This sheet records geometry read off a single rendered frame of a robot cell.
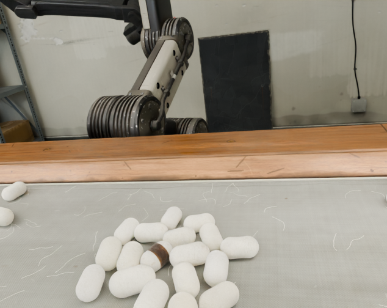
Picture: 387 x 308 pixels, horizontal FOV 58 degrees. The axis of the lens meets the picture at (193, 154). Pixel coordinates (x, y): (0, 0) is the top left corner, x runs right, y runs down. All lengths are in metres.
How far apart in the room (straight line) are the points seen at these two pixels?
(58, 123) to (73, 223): 2.53
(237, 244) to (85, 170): 0.28
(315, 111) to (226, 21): 0.81
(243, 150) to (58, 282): 0.27
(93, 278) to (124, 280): 0.03
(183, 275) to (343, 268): 0.13
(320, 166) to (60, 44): 2.44
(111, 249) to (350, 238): 0.22
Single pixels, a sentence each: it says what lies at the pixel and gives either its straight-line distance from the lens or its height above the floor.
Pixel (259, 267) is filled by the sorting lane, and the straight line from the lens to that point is 0.32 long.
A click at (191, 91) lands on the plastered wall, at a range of 2.42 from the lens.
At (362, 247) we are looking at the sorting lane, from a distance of 0.35.
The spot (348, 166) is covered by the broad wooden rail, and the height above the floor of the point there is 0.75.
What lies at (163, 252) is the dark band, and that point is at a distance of 0.32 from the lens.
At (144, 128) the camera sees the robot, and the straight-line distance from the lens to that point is 0.70.
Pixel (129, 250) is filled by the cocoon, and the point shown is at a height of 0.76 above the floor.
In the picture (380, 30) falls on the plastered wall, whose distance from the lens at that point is 2.37.
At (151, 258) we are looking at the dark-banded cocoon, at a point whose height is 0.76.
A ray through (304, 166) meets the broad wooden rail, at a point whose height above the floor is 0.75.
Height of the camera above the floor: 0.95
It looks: 23 degrees down
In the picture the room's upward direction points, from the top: 8 degrees counter-clockwise
